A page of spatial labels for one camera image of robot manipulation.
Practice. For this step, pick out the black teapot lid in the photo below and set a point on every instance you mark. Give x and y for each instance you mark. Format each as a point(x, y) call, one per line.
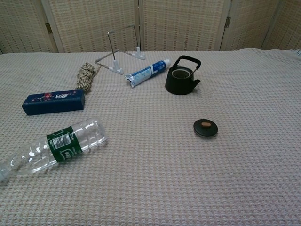
point(202, 130)

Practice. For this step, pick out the dark blue floral box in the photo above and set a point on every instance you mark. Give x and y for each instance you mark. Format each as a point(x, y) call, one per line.
point(51, 103)

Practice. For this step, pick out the woven folding screen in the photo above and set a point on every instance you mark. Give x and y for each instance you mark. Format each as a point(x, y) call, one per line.
point(176, 23)

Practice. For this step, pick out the beige waffle-weave tablecloth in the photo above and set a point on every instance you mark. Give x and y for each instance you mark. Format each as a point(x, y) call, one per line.
point(150, 164)

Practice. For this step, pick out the black round object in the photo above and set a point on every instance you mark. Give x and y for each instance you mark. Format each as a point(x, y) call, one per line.
point(178, 87)

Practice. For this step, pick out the blue and white toothpaste tube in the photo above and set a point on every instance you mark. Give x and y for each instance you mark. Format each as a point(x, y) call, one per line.
point(145, 73)

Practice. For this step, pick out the clear bottle with green label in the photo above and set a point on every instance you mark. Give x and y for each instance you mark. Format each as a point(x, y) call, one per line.
point(65, 146)

